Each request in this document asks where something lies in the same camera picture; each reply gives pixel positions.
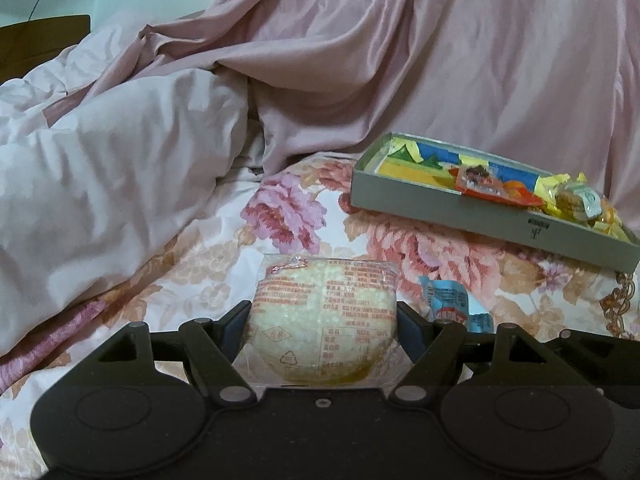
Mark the round rice cracker packet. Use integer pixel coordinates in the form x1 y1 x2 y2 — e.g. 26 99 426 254
233 255 410 389

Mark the yellow green snack packet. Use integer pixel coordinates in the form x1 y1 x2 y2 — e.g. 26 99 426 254
534 172 631 243

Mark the sausage in blue packet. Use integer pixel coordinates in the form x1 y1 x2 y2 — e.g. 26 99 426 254
419 276 495 334

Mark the floral bed sheet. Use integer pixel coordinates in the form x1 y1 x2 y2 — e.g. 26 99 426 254
1 155 639 479

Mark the red orange snack packet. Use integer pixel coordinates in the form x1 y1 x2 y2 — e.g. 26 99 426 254
454 164 544 208

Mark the grey snack tray box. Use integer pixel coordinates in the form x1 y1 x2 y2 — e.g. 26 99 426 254
350 133 639 273

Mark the pale pink quilt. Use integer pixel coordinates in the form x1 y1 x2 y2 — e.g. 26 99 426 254
1 18 248 352

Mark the pink satin blanket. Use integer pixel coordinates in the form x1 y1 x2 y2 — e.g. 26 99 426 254
46 0 639 228

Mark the brown wooden furniture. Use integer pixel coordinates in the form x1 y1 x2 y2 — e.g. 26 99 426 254
0 14 91 84

